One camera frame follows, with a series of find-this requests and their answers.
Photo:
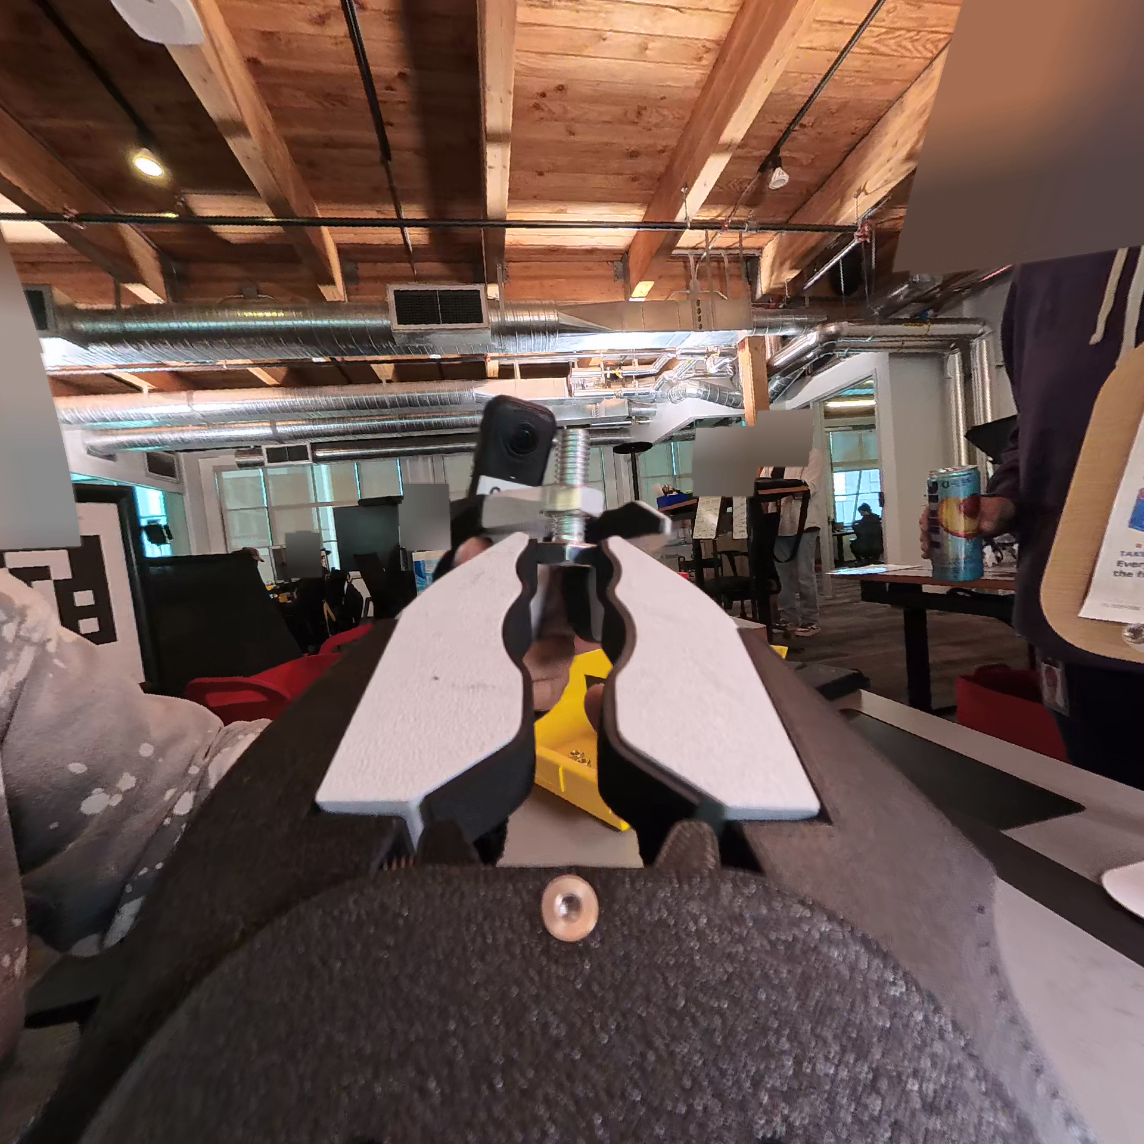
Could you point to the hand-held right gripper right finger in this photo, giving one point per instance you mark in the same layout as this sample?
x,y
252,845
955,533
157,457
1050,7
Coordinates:
x,y
697,698

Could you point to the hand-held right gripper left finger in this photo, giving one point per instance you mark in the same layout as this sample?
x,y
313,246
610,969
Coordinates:
x,y
429,688

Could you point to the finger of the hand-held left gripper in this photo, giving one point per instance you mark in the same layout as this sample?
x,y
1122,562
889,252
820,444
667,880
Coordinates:
x,y
635,521
513,513

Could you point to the silver hex nut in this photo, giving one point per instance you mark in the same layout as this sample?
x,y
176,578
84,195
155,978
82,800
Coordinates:
x,y
565,500

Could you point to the silver bolt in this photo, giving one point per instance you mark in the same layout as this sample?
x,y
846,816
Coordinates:
x,y
573,455

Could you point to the yellow plastic bin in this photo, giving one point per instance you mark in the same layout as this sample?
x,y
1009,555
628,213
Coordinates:
x,y
558,769

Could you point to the person's left forearm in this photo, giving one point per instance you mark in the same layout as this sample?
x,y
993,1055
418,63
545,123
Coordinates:
x,y
89,760

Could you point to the person's left hand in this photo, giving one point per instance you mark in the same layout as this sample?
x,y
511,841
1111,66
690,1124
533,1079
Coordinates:
x,y
554,671

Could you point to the black floor lamp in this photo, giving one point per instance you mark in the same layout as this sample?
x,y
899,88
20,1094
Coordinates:
x,y
633,446

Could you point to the flat black box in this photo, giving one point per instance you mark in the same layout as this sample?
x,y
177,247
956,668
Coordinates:
x,y
840,680

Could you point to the black monitor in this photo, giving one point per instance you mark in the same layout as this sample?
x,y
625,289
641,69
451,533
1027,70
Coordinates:
x,y
366,537

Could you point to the wooden office desk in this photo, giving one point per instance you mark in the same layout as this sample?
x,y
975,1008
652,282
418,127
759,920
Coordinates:
x,y
893,583

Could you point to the black ceiling pipe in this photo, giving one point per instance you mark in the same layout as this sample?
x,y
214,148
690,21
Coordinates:
x,y
447,222

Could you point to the colourful drink can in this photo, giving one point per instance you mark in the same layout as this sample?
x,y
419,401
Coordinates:
x,y
957,545

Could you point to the black white marker board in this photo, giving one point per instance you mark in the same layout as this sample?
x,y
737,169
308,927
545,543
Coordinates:
x,y
98,555

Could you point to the white id badge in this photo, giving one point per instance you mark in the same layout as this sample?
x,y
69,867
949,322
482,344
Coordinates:
x,y
1054,688

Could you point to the track spotlight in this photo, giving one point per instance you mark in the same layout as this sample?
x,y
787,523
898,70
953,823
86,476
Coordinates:
x,y
778,176

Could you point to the printed instruction sheet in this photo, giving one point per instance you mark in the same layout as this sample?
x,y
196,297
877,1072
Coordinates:
x,y
1121,555

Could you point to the round ceiling lamp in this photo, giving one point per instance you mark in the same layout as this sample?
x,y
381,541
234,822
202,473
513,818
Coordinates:
x,y
148,165

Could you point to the white ceiling device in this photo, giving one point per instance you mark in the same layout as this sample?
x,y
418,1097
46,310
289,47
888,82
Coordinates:
x,y
161,18

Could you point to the duct vent grille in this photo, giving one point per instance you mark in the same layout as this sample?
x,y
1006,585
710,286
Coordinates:
x,y
437,307

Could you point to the silver air duct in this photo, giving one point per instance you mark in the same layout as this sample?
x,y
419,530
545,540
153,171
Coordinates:
x,y
223,322
268,435
268,402

